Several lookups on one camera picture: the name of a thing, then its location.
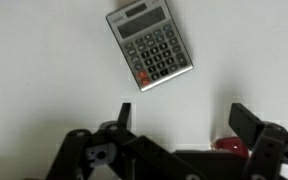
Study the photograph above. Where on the red toy car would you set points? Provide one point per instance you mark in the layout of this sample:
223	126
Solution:
229	144

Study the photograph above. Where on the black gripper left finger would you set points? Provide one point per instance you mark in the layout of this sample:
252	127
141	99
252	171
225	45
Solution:
124	146

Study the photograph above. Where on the silver calculator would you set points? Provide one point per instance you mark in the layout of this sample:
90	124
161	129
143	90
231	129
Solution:
150	43

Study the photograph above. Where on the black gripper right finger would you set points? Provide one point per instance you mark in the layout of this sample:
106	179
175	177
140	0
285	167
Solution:
267	143

